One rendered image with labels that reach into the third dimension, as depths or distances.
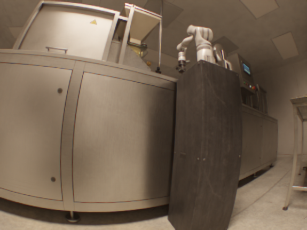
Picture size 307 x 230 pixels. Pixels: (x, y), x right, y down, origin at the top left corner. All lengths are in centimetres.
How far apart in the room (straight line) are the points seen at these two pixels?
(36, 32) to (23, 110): 58
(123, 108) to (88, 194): 42
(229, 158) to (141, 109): 45
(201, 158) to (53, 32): 108
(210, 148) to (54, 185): 66
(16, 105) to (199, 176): 80
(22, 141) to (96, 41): 71
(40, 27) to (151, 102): 91
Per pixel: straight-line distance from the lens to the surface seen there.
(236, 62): 163
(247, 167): 150
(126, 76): 68
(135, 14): 128
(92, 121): 60
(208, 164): 55
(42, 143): 64
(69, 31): 103
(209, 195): 60
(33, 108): 66
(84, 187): 65
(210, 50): 80
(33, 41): 105
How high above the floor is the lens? 48
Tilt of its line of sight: 9 degrees up
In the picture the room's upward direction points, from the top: 4 degrees clockwise
